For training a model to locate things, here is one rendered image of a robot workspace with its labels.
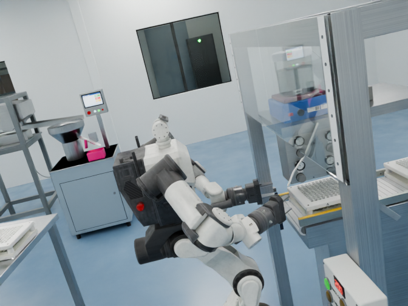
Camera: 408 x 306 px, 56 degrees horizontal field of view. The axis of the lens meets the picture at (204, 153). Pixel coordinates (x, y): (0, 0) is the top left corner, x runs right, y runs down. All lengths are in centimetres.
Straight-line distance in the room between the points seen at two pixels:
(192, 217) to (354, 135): 59
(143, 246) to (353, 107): 114
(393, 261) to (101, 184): 277
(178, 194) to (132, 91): 524
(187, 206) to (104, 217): 286
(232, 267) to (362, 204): 99
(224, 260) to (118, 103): 499
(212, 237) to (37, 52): 569
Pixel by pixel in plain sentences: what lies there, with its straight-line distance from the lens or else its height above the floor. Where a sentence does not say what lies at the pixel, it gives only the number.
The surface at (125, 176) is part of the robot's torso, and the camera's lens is 152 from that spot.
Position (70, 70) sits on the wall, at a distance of 654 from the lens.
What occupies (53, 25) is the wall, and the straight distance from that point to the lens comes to 658.
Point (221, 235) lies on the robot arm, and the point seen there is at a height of 106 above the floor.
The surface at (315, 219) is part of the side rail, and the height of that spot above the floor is 86.
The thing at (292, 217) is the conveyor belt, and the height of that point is 83.
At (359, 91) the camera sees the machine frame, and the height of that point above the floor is 149.
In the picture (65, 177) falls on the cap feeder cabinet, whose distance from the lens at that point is 397.
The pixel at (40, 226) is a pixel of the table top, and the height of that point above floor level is 88.
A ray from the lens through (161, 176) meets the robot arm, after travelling 133.
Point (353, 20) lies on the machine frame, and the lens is 80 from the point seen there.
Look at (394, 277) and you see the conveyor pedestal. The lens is 205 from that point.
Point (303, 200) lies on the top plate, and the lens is 173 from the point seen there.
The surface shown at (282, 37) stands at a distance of 105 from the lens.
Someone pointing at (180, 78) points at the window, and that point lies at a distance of 653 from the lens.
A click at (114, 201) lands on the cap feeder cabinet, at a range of 398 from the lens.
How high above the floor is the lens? 165
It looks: 16 degrees down
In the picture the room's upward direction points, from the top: 13 degrees counter-clockwise
